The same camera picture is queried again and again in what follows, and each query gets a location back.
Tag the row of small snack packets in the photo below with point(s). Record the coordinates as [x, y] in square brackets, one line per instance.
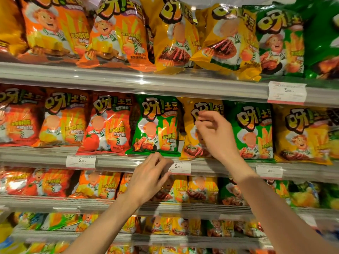
[164, 225]
[98, 185]

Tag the person's left hand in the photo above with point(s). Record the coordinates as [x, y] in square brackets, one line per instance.
[144, 179]

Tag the person's right forearm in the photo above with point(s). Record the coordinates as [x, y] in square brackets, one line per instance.
[278, 208]

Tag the large yellow snack packet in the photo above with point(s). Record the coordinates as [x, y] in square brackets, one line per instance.
[227, 42]
[172, 36]
[10, 26]

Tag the person's right hand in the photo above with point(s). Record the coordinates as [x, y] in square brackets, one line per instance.
[219, 137]

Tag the white price label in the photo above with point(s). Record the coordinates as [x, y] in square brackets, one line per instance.
[269, 172]
[181, 167]
[80, 162]
[287, 93]

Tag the large green snack packet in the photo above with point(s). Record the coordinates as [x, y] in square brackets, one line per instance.
[278, 42]
[321, 39]

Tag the person's left forearm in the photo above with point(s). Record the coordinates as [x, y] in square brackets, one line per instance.
[106, 227]

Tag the large orange snack packet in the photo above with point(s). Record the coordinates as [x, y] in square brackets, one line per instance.
[53, 26]
[116, 36]

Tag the grey metal shelf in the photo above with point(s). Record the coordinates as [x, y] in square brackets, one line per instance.
[132, 239]
[66, 205]
[39, 158]
[132, 81]

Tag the red tomato snack packet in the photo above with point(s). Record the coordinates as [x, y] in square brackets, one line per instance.
[108, 126]

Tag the person's right fingers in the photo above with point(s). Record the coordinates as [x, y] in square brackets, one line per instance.
[208, 120]

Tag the person's left thumb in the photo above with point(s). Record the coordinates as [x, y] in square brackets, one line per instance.
[164, 181]

